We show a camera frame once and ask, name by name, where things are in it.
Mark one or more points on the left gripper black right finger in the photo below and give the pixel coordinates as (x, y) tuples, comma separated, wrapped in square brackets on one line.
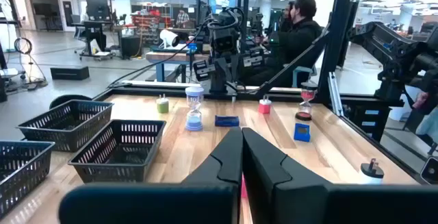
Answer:
[(273, 183)]

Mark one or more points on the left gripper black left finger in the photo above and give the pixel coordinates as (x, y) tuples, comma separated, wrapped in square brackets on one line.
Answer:
[(219, 169)]

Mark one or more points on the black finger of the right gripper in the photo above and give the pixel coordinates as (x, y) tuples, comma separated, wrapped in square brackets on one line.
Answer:
[(224, 76), (215, 76)]

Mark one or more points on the dark blue digital clock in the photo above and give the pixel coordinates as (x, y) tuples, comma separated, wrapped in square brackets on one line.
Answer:
[(227, 121)]

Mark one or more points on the purple hourglass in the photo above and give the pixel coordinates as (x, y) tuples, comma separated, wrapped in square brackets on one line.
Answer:
[(194, 123)]

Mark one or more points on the bright blue digital clock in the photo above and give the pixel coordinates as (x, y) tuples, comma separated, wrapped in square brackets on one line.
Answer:
[(302, 133)]

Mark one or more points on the green charger white top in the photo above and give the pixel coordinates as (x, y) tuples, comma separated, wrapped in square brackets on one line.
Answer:
[(163, 105)]

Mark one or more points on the red hourglass black caps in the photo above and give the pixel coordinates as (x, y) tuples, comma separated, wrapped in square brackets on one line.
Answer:
[(304, 114)]

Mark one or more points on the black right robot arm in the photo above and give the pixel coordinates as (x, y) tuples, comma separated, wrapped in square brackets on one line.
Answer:
[(222, 20)]

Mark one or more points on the blue-legged workbench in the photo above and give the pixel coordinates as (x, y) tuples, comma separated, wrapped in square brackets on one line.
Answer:
[(171, 58)]

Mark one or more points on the pink charger white top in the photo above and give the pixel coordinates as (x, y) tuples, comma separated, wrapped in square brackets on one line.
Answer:
[(264, 107)]

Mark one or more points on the person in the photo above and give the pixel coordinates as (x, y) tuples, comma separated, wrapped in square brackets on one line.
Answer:
[(426, 121), (286, 16), (182, 18), (297, 42)]

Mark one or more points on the white desk lamp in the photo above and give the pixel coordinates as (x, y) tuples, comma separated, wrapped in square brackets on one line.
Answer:
[(168, 38)]

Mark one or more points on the red parts shelf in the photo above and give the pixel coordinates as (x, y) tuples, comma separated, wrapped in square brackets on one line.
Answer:
[(150, 20)]

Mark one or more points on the black cabinet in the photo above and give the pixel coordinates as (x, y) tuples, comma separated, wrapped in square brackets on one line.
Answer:
[(130, 47)]

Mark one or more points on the black slotted plastic basket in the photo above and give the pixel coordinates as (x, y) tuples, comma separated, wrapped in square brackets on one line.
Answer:
[(65, 123), (22, 172), (118, 148)]

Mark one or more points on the silver aluminium bar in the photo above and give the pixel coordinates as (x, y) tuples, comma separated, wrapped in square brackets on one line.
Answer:
[(334, 94)]

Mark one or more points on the black drawer unit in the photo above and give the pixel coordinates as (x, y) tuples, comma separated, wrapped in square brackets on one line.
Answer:
[(369, 123)]

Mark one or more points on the black wheeled monitor cart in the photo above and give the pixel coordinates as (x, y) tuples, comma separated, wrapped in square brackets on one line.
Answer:
[(97, 10)]

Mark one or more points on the flat black box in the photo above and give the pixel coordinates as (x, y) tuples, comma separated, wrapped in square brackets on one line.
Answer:
[(70, 73)]

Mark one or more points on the black round stool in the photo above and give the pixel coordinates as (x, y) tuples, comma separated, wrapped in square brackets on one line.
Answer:
[(70, 100)]

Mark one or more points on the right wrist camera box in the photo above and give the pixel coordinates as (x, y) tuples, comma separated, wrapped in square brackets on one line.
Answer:
[(225, 40)]

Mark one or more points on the black aluminium table frame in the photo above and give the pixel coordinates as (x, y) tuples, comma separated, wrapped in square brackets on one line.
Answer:
[(337, 46)]

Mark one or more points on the small black camera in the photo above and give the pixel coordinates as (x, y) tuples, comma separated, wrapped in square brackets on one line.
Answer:
[(430, 171)]

